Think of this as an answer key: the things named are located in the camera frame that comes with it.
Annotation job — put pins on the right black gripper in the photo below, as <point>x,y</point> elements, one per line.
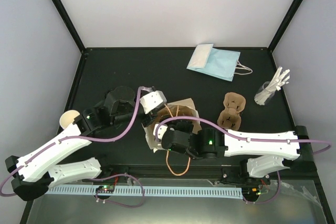
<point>184,123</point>

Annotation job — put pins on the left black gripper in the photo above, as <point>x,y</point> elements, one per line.
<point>146,122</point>

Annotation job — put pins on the brown paper bag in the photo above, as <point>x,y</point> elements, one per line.
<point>184,107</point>

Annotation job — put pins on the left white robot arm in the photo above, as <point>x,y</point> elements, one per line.
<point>108,121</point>

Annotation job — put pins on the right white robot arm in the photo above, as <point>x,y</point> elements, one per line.
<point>268,152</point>

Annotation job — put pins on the blue paper bag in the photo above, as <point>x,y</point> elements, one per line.
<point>222,64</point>

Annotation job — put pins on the paper cup stack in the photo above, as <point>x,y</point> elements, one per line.
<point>68,119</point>

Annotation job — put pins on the left small circuit board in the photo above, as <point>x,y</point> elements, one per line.
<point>105,189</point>

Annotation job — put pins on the small circuit board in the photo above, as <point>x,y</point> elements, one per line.
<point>105,189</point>
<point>254,191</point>

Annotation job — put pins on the right small circuit board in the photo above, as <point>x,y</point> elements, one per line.
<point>254,191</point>

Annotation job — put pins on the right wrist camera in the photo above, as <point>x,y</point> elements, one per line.
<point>158,133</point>

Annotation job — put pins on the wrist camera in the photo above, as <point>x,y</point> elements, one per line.
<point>158,133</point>
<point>152,100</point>

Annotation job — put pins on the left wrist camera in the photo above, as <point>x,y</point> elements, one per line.
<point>152,100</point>

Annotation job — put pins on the black mounting rail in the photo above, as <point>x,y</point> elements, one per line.
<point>161,171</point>

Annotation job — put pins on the light blue cable duct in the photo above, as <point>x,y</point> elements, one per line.
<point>151,191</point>

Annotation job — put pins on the left black frame post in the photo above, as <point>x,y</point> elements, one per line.
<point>69,24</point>

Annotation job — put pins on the black frame post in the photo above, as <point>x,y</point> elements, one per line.
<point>69,24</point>
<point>284,24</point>

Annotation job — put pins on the right black frame post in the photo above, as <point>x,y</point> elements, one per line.
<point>284,24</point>

